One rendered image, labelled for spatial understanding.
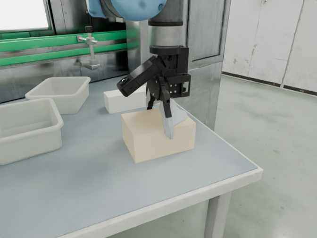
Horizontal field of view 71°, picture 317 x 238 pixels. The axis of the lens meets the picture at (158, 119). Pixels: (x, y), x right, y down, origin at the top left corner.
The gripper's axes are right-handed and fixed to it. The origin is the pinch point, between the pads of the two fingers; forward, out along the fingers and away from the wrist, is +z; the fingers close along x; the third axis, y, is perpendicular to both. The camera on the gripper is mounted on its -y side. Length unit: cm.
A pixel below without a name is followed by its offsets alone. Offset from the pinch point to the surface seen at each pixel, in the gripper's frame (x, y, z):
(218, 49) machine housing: 75, 73, -3
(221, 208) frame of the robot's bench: -15.2, 12.4, 19.5
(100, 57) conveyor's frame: 63, -4, -6
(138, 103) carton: 24.0, 2.7, 3.4
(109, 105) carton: 23.2, -8.0, 1.9
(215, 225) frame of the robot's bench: -15.2, 11.3, 25.2
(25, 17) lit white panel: 72, -32, -23
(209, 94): 72, 68, 26
